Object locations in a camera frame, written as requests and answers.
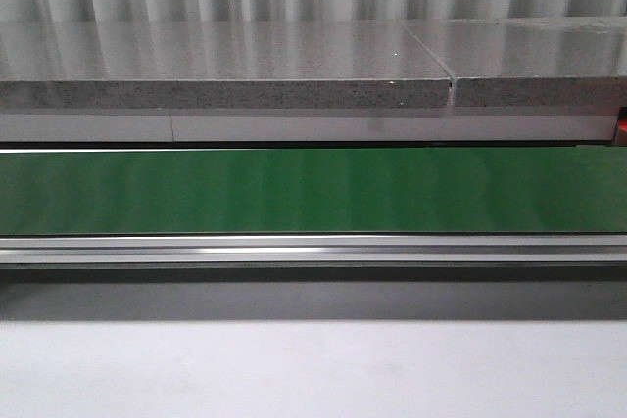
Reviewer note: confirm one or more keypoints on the aluminium conveyor frame rail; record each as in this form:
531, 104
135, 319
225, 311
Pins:
315, 251

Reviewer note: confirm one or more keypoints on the grey stone counter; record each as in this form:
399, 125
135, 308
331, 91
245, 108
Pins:
535, 81

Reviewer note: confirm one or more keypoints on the green conveyor belt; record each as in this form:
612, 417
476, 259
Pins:
492, 189

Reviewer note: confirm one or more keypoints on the red object at edge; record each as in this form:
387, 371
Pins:
620, 136

